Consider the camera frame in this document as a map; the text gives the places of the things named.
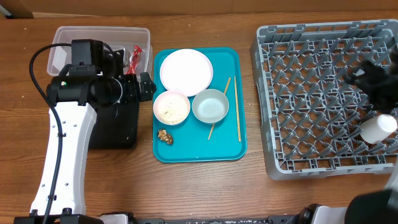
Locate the white cup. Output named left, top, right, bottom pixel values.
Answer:
left=360, top=114, right=397, bottom=144

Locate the grey bowl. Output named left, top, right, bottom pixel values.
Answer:
left=192, top=89, right=229, bottom=124

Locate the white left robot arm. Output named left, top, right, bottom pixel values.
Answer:
left=14, top=39, right=156, bottom=224

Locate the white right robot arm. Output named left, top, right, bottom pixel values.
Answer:
left=287, top=47, right=397, bottom=224

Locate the grey dishwasher rack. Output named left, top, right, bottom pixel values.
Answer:
left=251, top=19, right=397, bottom=180

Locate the red snack wrapper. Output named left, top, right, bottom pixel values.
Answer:
left=125, top=45, right=142, bottom=75

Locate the pink bowl with rice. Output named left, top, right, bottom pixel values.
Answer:
left=153, top=90, right=190, bottom=126

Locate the black tray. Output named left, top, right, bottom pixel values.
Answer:
left=88, top=101, right=139, bottom=149

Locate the white round plate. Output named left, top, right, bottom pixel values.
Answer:
left=160, top=49, right=214, bottom=97

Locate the brown food scrap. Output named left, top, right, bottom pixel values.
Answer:
left=157, top=129, right=174, bottom=145

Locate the clear plastic bin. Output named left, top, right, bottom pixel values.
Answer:
left=46, top=26, right=153, bottom=85

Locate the teal serving tray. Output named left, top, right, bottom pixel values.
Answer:
left=153, top=47, right=248, bottom=163

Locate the left wooden chopstick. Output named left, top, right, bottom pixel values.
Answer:
left=208, top=77, right=231, bottom=141

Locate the black rail at table edge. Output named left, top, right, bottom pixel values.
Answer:
left=99, top=211, right=312, bottom=224

